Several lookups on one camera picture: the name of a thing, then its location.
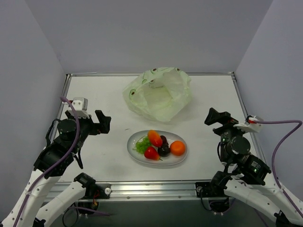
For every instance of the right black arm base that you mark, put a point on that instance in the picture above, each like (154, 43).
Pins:
(213, 198)

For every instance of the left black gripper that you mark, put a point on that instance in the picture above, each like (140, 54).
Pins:
(95, 126)

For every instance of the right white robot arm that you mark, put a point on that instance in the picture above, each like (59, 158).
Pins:
(284, 208)

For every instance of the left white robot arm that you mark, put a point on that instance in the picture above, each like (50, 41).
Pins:
(30, 210)

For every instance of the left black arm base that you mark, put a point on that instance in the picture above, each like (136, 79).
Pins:
(89, 204)

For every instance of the white oval plate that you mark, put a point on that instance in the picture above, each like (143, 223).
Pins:
(165, 161)

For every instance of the green fake grapes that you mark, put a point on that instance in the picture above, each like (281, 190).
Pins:
(142, 144)

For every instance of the dark purple fake fruit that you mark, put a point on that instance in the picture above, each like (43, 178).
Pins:
(164, 139)

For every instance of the translucent plastic bag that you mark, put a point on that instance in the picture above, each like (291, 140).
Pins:
(159, 94)

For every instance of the red yellow fake fruit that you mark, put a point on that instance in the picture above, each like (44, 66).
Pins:
(152, 154)

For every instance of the orange yellow oblong fruit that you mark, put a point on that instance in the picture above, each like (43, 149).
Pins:
(154, 138)

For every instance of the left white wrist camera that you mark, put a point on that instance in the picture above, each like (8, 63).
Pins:
(80, 106)

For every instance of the dark round fake fruit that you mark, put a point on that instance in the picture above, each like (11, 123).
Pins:
(164, 150)

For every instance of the aluminium front rail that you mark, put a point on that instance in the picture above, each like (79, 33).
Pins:
(185, 190)

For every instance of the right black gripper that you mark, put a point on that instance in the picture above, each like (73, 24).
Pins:
(225, 123)

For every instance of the orange fake fruit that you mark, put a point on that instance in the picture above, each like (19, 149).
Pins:
(177, 148)

